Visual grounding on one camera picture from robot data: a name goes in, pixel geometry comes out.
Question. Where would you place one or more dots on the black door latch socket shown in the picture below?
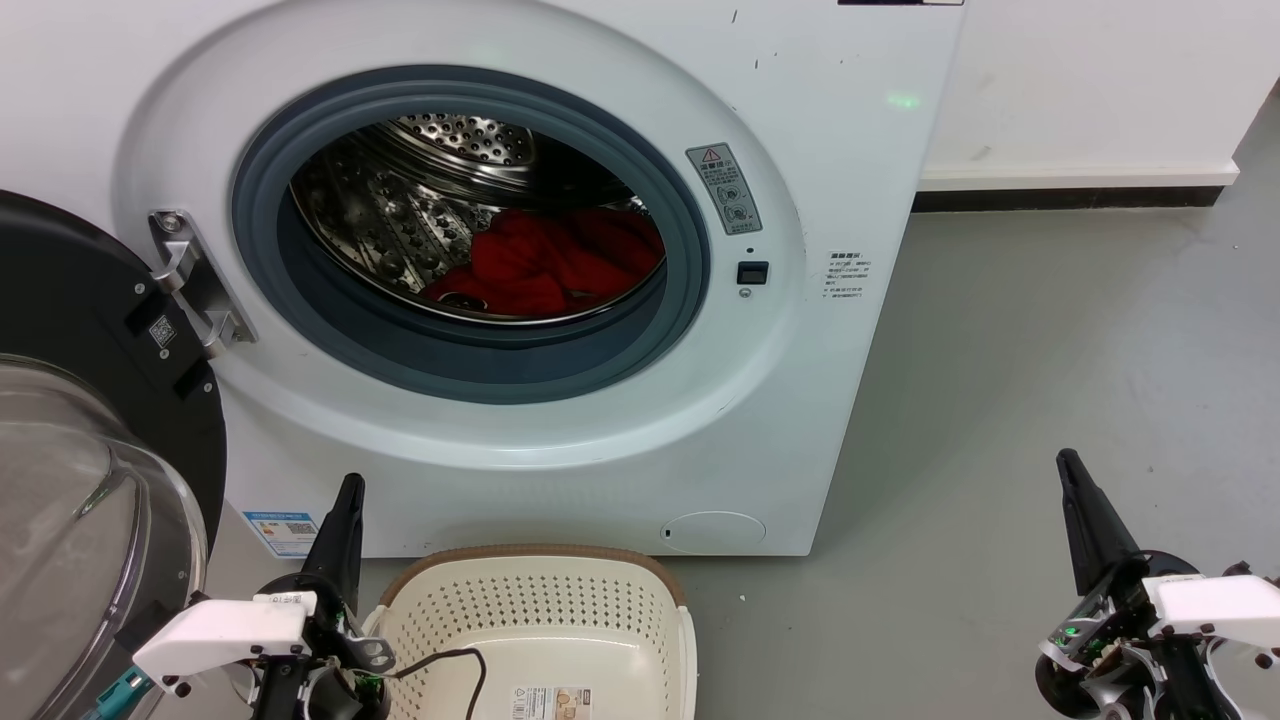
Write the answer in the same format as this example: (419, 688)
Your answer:
(752, 272)

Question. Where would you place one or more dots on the black washer door with glass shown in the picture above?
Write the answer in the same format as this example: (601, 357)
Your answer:
(70, 330)

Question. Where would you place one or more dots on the grey warning label sticker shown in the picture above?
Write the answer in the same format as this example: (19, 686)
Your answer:
(725, 188)

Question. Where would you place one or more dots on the round white filter cover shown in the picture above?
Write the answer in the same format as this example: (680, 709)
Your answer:
(713, 531)

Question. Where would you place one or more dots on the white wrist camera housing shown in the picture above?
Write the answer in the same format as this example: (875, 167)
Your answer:
(225, 635)
(1220, 605)

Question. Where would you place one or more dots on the small white text sticker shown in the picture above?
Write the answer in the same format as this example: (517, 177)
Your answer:
(846, 274)

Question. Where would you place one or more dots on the blue energy label sticker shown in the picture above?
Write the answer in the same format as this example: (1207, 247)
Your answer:
(282, 532)

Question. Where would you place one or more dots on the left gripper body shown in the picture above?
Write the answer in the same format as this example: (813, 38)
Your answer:
(340, 660)

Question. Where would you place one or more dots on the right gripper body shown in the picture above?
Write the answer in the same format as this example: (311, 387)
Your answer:
(1110, 650)

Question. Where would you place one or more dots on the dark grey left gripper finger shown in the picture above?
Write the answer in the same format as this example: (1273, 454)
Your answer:
(352, 550)
(330, 550)

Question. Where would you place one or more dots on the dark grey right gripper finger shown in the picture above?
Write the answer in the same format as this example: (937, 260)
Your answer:
(1085, 530)
(1112, 530)

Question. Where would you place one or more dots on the white and black baseboard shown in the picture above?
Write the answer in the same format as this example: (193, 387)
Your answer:
(1070, 188)

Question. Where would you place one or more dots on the stainless steel washing machine drum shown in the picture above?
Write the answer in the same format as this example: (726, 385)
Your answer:
(400, 200)

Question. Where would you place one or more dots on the silver door hinge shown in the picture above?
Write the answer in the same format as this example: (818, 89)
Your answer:
(195, 280)

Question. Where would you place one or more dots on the white front-load washing machine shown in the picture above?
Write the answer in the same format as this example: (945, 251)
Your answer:
(820, 400)

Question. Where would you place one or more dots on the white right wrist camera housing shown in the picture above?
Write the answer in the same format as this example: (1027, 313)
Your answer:
(1220, 605)

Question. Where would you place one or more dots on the red garment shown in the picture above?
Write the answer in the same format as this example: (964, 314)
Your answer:
(545, 262)

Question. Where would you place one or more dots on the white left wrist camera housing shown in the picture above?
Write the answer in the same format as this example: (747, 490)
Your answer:
(225, 635)

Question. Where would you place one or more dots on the cream perforated laundry basket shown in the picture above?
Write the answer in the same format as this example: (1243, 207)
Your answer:
(560, 610)

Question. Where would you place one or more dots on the grey rubber door gasket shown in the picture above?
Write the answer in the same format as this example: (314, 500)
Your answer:
(480, 360)

